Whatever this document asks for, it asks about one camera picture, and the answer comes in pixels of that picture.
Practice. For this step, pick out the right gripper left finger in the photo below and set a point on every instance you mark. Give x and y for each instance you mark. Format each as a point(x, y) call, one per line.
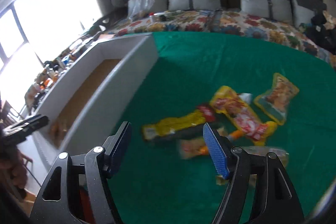
point(76, 188)

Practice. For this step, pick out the white orange snack packet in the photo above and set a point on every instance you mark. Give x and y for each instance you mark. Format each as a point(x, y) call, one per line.
point(193, 146)

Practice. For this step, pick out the yellow red cartoon snack bag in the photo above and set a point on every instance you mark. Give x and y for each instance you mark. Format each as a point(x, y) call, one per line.
point(226, 101)

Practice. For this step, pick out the person's left hand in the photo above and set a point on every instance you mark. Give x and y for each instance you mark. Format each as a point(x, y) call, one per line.
point(13, 172)

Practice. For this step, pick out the green satin cloth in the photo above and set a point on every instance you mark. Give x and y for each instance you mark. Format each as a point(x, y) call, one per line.
point(154, 185)

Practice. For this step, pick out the white cardboard box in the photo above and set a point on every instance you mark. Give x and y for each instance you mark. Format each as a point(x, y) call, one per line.
point(88, 100)

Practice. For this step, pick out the orange sausage stick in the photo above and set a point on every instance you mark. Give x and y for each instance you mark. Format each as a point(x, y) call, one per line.
point(222, 132)

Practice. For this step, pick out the cluttered side table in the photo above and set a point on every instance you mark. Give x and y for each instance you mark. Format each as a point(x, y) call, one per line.
point(53, 70)

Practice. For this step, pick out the teal yellow nuts packet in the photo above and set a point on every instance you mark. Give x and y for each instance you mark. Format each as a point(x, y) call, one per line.
point(275, 102)

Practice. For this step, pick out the yellow black red snack packet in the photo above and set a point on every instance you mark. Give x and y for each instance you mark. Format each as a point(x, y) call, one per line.
point(186, 127)

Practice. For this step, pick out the white triangular snack packet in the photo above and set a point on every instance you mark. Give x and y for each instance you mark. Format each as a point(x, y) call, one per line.
point(246, 97)

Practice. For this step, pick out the small white red-capped bottle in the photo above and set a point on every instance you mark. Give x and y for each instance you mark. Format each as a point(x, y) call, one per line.
point(152, 17)

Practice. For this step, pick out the clear plastic bag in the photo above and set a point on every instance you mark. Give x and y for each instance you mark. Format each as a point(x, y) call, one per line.
point(139, 9)

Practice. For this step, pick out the pile of dark clothes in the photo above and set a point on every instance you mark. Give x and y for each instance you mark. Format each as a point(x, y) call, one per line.
point(321, 30)

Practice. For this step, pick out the grey pillow far right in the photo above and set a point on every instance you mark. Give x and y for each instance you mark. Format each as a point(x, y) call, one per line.
point(305, 10)

